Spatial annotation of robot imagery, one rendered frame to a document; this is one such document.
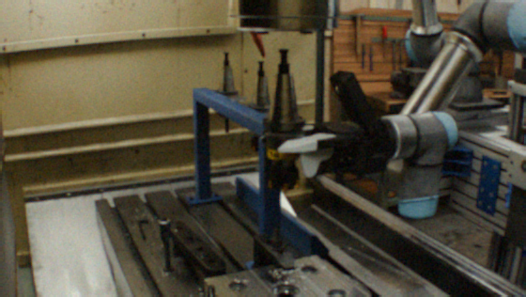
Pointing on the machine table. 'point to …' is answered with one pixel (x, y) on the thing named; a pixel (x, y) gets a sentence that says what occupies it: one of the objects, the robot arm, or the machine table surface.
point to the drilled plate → (327, 277)
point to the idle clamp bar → (191, 243)
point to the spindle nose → (284, 15)
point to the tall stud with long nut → (165, 242)
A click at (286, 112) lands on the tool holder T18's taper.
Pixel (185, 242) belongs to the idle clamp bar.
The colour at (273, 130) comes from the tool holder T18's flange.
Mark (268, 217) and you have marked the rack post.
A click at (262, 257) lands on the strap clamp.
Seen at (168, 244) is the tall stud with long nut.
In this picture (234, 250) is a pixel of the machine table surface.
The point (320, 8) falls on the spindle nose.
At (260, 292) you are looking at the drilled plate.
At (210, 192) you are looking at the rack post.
